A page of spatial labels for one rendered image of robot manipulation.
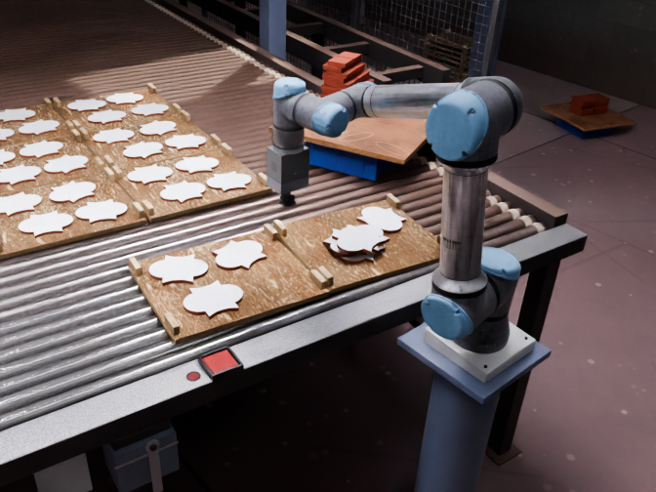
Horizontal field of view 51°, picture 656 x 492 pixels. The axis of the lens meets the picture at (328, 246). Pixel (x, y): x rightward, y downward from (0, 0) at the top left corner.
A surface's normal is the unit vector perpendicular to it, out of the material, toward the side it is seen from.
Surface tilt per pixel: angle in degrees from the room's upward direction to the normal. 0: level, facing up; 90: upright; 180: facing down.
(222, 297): 0
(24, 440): 0
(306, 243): 0
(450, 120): 85
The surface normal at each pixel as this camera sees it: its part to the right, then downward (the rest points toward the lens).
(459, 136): -0.67, 0.28
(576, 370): 0.04, -0.85
